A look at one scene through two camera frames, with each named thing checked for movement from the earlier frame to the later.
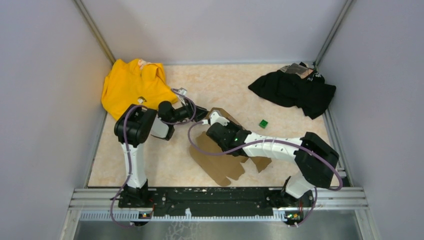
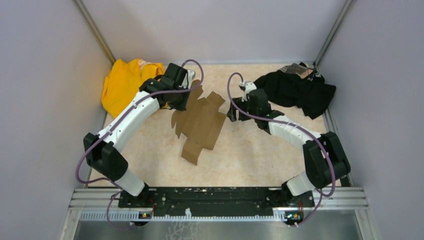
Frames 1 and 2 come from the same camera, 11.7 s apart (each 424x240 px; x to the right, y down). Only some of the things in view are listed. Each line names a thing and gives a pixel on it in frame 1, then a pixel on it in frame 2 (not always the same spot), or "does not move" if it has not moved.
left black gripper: [200, 113] to [180, 106]
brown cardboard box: [222, 168] to [200, 124]
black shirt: [296, 85] does not move
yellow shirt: [136, 82] does not move
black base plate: [211, 202] does not move
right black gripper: [233, 125] to [237, 101]
